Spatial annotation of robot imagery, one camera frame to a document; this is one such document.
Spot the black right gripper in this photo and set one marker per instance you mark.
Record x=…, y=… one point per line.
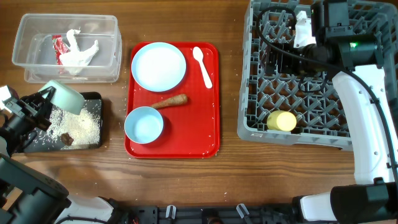
x=285, y=50

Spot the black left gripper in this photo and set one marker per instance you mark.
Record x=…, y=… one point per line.
x=30, y=104

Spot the green bowl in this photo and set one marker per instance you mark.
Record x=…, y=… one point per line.
x=65, y=97

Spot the white tissue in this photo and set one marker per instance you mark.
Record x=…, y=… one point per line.
x=75, y=60

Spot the red snack wrapper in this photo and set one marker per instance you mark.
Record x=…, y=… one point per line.
x=59, y=47

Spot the pile of rice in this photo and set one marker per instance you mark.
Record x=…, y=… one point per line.
x=77, y=126

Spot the dark brown food scrap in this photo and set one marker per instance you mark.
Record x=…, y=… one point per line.
x=66, y=139

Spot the yellow plastic cup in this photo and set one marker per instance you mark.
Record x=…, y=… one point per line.
x=281, y=121

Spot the small light blue bowl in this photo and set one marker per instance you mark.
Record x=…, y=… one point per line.
x=143, y=125

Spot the light blue plate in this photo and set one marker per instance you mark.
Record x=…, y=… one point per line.
x=158, y=67

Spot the white plastic spoon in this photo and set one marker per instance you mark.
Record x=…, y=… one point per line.
x=198, y=56

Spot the carrot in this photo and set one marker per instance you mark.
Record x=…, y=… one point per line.
x=177, y=100

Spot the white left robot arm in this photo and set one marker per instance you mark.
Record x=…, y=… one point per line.
x=42, y=199

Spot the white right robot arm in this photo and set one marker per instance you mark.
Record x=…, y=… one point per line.
x=354, y=64

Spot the black waste tray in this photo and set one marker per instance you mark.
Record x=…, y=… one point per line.
x=90, y=99

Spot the grey-blue dishwasher rack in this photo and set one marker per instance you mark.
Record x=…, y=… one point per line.
x=318, y=110

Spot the clear plastic storage box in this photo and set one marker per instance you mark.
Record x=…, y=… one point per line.
x=34, y=48

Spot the red plastic tray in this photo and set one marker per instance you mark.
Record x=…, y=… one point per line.
x=191, y=131

